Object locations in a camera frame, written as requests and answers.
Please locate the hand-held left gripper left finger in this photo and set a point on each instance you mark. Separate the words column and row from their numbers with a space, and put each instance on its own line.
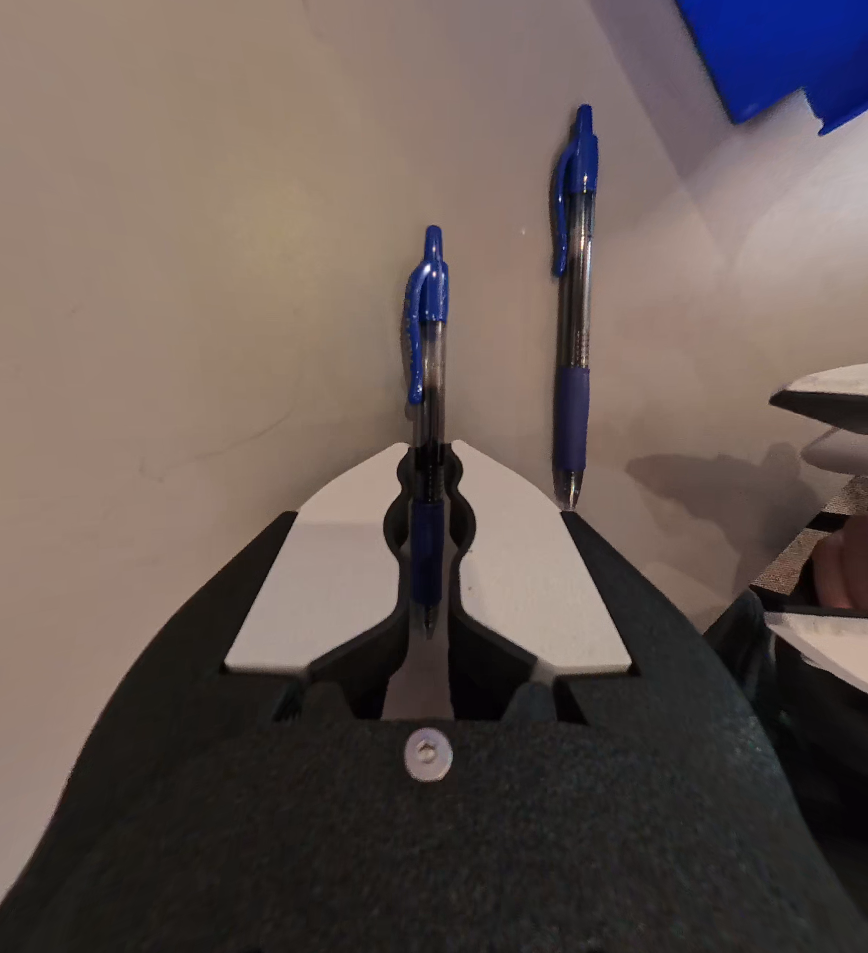
column 315, row 581

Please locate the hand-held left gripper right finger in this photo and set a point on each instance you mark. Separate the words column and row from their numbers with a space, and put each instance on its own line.
column 538, row 581

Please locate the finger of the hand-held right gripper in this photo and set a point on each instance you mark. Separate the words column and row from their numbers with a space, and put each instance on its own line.
column 866, row 380
column 866, row 655

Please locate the blue pen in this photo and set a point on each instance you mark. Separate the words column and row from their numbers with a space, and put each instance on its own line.
column 574, row 402
column 432, row 298

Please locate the blue plastic bin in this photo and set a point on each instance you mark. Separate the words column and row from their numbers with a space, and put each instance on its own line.
column 791, row 52

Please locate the person's right hand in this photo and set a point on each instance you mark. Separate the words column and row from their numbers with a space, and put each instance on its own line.
column 866, row 566

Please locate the person's lap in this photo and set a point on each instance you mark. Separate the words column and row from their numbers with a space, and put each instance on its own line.
column 739, row 648

